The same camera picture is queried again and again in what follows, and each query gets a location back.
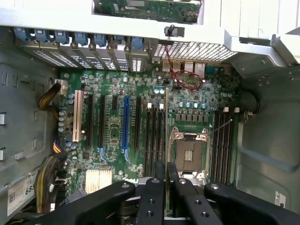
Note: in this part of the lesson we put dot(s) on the grey metal PC case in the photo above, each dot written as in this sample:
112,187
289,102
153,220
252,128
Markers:
264,140

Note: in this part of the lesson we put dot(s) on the white expansion slot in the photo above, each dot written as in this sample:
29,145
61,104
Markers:
77,117

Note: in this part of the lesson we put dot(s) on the white printed sticker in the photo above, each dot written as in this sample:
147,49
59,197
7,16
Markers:
287,199

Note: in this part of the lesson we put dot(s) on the black case switch knob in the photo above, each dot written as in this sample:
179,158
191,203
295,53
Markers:
173,31

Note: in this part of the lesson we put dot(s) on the black RAM slot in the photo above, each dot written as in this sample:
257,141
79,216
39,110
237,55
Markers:
147,140
227,145
216,145
232,145
222,145
159,138
163,136
153,138

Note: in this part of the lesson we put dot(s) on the metal CPU socket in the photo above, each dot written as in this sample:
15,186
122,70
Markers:
189,152

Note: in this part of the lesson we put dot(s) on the thin socket locking lever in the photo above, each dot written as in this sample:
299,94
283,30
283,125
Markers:
221,126

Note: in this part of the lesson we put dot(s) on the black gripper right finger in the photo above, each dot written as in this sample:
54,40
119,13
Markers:
187,206

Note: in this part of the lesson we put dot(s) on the long black expansion slot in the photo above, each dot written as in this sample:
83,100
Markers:
137,123
102,120
90,119

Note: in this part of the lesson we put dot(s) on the green motherboard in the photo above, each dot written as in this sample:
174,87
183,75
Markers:
112,131

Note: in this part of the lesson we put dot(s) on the green circuit board card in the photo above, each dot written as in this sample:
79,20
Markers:
150,8

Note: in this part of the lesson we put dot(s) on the silver chipset heat sink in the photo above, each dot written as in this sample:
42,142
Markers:
98,181

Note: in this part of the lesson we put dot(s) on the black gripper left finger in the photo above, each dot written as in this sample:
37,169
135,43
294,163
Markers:
151,201

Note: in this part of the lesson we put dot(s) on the short black expansion slot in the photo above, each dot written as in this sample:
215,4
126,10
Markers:
114,103

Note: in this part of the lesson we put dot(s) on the blue expansion slot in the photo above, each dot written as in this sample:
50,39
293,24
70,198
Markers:
126,124

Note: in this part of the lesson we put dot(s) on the blue card retention clip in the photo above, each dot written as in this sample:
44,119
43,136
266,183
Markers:
137,45
81,39
43,36
100,40
62,37
22,34
120,39

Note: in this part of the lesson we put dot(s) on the white barcode label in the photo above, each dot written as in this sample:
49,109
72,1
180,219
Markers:
22,195

